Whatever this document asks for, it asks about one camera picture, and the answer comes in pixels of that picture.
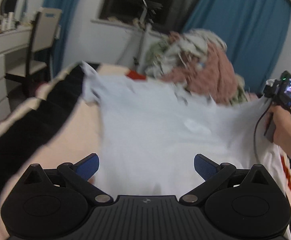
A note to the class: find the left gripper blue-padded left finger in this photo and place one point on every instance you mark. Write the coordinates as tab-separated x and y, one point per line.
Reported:
77	176

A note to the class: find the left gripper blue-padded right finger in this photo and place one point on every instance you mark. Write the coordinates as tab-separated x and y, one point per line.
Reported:
215	175

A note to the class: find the white t-shirt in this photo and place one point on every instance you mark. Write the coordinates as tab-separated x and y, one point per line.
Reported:
151	132

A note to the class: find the grey white crumpled clothes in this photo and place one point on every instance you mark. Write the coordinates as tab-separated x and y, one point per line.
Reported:
175	50

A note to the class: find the person's right hand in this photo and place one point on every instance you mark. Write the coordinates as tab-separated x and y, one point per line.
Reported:
282	134

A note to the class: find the green garment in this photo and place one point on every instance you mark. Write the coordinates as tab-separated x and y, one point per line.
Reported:
241	96

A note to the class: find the striped cream red black blanket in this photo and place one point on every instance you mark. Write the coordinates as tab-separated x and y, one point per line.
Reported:
42	205

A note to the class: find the pink fluffy blanket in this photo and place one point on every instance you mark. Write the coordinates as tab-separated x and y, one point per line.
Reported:
215	77

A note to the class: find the right blue curtain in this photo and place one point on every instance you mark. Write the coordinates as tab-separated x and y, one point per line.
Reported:
254	31

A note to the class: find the blue curtain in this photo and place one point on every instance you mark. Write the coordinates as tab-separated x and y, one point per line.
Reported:
254	31
68	8

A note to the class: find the beige black chair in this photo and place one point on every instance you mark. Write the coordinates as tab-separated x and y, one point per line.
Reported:
38	53

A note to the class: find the dark window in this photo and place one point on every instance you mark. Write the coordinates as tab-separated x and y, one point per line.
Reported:
166	15

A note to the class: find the bottles on desk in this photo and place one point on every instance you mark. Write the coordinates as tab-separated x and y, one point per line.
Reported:
8	22

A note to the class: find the left blue curtain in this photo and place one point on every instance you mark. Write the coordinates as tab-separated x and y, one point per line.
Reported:
68	8

